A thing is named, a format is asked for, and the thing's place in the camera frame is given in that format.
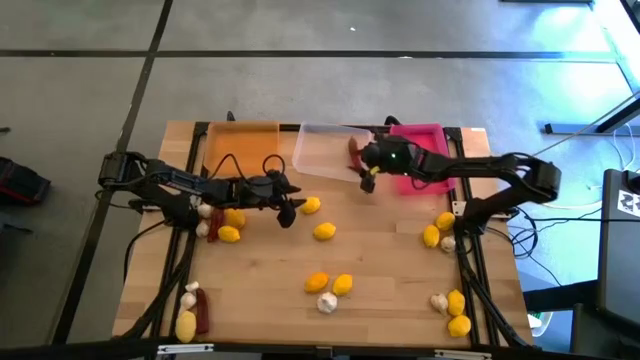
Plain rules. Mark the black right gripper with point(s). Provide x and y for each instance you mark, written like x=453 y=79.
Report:
x=390 y=160

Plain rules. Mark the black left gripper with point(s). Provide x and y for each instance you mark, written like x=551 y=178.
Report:
x=262 y=192

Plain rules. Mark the clear plastic bin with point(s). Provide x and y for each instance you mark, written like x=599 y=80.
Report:
x=320 y=150

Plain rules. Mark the orange plastic bin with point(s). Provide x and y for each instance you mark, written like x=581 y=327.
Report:
x=240 y=145

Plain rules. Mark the large white garlic bulb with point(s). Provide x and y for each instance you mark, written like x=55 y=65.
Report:
x=327 y=302

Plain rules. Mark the small white garlic bulb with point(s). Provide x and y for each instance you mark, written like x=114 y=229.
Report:
x=191 y=286

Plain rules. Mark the dark red chili pepper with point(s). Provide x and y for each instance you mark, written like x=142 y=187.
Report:
x=202 y=311

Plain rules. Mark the pale yellow lemon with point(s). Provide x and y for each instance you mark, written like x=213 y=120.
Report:
x=185 y=326

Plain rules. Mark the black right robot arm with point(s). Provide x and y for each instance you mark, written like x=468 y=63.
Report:
x=475 y=166

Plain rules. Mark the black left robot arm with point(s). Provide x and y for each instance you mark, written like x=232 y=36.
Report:
x=180 y=179

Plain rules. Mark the pink plastic bin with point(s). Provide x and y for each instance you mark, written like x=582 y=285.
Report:
x=430 y=137

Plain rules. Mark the white mounting plate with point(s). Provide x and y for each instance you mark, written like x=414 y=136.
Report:
x=459 y=208

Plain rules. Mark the black rig beam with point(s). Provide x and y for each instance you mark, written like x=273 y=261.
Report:
x=250 y=353

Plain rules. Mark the metal stand leg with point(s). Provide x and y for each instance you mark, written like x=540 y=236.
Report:
x=570 y=129

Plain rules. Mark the black furniture beam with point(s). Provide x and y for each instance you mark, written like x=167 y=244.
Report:
x=560 y=297

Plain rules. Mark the white and green cup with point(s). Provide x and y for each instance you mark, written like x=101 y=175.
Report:
x=542 y=322

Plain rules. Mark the white fiducial marker tag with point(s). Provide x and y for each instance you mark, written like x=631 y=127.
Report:
x=629 y=202

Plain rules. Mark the black cabinet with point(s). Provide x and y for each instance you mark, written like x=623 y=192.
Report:
x=617 y=260

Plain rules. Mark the black and red bag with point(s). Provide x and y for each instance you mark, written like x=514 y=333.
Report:
x=22 y=182

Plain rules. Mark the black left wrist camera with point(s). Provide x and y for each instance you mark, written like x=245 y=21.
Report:
x=286 y=216

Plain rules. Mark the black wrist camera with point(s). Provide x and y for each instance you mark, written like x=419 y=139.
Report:
x=286 y=216
x=367 y=185

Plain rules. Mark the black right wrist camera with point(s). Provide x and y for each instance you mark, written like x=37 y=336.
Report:
x=367 y=185

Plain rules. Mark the black aluminium frame crossbar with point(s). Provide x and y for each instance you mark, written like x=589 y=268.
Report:
x=291 y=128

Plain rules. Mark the black aluminium side frame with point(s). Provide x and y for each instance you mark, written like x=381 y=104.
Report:
x=467 y=272
x=193 y=242

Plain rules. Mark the silver metal bracket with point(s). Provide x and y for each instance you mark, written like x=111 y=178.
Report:
x=462 y=354
x=185 y=348

